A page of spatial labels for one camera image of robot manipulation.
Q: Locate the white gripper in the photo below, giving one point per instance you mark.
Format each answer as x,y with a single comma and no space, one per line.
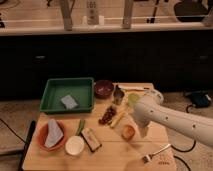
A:
143,130

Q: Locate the orange apple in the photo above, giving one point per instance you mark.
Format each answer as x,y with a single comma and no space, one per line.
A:
128,132

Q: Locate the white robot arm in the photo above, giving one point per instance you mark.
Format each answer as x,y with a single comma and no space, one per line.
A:
149,108

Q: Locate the green plastic cup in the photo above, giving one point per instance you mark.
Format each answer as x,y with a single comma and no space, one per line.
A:
132,99

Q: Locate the silver metal cup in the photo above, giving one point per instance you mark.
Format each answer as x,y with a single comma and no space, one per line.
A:
118,95

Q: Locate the white paper cup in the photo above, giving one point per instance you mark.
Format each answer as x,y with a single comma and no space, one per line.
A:
74,145

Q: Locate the yellow corn piece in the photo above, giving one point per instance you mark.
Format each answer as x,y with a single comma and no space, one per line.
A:
116,120

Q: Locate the red grape bunch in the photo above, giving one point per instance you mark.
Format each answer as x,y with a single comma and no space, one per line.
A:
108,115

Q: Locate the silver fork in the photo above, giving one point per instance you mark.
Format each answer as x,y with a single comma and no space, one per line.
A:
147,158

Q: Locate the dark red bowl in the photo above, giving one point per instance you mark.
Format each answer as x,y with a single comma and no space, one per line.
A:
103,89

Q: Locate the brown rectangular block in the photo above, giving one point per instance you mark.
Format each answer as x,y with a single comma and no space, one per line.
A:
91,139

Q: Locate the green pepper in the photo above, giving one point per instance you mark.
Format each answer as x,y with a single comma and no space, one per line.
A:
80,127

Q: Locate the blue black object on floor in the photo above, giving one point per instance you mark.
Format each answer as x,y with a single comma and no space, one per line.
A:
200,99

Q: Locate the green plastic tray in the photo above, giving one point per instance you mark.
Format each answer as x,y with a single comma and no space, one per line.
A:
81,89

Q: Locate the blue sponge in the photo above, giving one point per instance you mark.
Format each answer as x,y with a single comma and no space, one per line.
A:
69,102

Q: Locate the grey folded cloth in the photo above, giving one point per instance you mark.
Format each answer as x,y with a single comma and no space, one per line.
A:
55,134

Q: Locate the orange bowl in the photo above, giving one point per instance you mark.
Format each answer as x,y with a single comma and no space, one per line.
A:
42,135

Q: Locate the black table clamp bar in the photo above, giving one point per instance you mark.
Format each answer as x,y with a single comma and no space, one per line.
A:
27,143

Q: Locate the white remote device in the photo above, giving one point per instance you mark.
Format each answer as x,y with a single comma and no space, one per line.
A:
92,12

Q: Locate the white handled knife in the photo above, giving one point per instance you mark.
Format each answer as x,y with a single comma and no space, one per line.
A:
133,88

